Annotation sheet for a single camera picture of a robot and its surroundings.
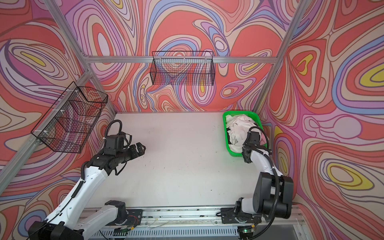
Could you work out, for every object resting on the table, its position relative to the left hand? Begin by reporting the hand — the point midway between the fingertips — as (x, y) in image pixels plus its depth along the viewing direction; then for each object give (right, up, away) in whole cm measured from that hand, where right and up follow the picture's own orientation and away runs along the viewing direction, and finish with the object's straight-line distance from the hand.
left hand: (142, 148), depth 80 cm
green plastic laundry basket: (+73, +20, +28) cm, 81 cm away
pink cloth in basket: (+65, +5, -3) cm, 65 cm away
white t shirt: (+56, +12, +13) cm, 59 cm away
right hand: (+60, -4, +10) cm, 61 cm away
